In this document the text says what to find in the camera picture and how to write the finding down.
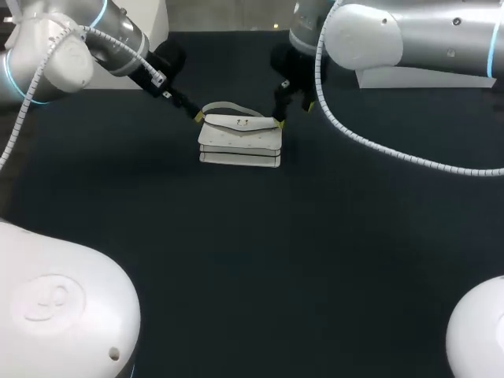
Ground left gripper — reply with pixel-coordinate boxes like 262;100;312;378
131;40;206;122

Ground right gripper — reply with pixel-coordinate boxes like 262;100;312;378
269;43;318;130

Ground white handbag with strap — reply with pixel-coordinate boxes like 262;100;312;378
197;101;283;169

